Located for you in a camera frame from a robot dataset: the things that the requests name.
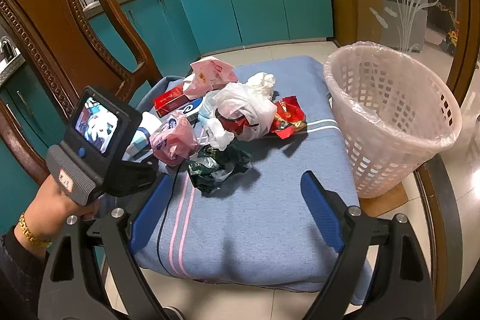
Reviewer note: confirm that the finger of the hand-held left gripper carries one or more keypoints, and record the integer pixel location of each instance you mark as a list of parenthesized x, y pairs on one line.
[(138, 177)]

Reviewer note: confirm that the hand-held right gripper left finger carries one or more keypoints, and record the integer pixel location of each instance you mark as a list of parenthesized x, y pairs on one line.
[(150, 209)]

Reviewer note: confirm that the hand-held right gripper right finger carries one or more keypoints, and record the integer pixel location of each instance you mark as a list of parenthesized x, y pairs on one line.
[(322, 209)]

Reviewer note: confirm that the pink bag with blue print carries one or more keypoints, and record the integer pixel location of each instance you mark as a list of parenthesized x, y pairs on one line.
[(172, 143)]

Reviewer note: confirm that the white and light blue pack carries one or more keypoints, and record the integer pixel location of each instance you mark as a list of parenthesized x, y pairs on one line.
[(144, 128)]

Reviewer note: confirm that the dark green wrapper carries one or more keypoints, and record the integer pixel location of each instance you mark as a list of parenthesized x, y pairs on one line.
[(210, 170)]

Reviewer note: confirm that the red cigarette box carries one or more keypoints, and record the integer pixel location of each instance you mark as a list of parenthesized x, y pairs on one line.
[(170, 102)]

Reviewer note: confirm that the blue and white packet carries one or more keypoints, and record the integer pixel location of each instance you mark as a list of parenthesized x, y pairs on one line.
[(189, 109)]

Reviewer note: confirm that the white plastic lattice basket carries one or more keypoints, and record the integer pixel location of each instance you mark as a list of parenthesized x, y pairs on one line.
[(375, 140)]

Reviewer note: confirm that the white tissue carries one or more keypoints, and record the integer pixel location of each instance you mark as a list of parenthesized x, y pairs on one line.
[(221, 136), (260, 82)]

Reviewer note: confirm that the light blue face mask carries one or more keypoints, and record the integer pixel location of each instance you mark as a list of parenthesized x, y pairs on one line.
[(205, 113)]

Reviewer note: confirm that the red foil wrapper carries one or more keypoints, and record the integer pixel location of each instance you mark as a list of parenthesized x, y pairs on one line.
[(288, 113)]

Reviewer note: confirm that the pink printed plastic bag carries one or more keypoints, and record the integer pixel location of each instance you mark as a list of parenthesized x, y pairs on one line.
[(210, 76)]

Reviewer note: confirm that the white plastic bag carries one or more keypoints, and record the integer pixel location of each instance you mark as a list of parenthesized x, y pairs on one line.
[(240, 102)]

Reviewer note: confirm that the person's left forearm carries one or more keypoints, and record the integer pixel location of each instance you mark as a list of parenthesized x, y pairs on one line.
[(18, 260)]

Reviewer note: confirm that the person's left hand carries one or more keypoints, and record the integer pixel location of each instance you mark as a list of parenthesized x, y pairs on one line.
[(48, 203)]

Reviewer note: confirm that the blue striped blanket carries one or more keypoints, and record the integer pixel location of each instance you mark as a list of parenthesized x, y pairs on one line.
[(262, 215)]

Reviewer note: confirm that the clear plastic bin liner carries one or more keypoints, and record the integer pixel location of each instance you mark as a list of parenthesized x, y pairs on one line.
[(448, 138)]

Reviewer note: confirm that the carved wooden chair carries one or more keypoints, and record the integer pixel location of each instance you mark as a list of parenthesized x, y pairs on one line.
[(255, 5), (48, 24)]

